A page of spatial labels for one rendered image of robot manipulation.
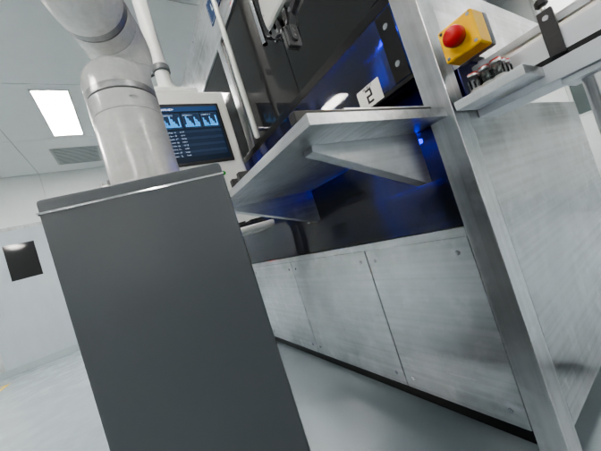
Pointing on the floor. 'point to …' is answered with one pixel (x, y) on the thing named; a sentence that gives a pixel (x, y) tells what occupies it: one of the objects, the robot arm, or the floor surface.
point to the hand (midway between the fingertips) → (292, 38)
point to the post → (486, 230)
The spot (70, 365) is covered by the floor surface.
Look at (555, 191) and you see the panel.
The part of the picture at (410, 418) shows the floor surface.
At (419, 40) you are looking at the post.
